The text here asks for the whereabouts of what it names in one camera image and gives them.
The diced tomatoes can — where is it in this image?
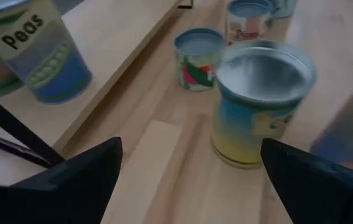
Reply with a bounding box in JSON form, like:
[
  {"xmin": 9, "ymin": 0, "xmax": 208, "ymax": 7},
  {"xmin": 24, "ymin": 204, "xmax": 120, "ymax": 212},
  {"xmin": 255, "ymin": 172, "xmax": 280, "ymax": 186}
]
[{"xmin": 225, "ymin": 0, "xmax": 275, "ymax": 46}]

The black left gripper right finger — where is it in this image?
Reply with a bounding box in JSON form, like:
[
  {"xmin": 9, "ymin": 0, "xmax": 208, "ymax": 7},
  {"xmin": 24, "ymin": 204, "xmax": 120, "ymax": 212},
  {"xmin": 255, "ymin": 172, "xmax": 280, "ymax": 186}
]
[{"xmin": 260, "ymin": 138, "xmax": 353, "ymax": 224}]

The tall blue peaches can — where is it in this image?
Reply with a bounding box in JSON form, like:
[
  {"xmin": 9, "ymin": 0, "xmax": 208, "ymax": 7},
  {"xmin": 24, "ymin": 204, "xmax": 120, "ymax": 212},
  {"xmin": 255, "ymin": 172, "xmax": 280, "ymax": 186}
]
[{"xmin": 309, "ymin": 67, "xmax": 353, "ymax": 178}]

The tall blue and yellow can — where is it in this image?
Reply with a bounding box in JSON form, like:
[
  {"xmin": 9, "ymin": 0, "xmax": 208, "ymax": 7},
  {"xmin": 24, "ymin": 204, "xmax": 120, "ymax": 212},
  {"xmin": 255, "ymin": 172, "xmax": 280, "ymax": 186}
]
[{"xmin": 211, "ymin": 40, "xmax": 317, "ymax": 170}]

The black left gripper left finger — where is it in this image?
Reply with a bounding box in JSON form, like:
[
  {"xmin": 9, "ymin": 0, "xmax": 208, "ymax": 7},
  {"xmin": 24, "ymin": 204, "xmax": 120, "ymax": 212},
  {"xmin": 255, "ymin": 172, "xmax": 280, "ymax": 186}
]
[{"xmin": 0, "ymin": 136, "xmax": 124, "ymax": 224}]

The tall blue peas can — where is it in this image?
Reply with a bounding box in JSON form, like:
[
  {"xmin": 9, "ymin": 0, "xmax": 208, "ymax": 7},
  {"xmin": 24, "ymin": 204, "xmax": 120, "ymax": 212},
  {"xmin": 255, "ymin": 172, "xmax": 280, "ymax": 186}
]
[{"xmin": 0, "ymin": 0, "xmax": 93, "ymax": 105}]

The large white vegetable can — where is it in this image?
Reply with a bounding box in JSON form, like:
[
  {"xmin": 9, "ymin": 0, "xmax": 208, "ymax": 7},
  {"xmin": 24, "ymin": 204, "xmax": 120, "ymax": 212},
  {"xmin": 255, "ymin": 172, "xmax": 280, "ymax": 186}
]
[{"xmin": 271, "ymin": 0, "xmax": 299, "ymax": 19}]

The black metal frame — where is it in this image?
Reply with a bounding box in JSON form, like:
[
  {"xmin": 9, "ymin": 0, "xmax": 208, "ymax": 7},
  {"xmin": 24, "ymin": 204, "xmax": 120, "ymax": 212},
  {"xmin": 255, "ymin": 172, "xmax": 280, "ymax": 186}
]
[{"xmin": 0, "ymin": 0, "xmax": 193, "ymax": 187}]

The small green peas can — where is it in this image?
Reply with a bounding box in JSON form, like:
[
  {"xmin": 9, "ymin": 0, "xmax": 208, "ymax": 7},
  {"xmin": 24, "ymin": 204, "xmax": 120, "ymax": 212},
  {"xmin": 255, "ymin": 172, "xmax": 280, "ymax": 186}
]
[{"xmin": 173, "ymin": 27, "xmax": 226, "ymax": 92}]

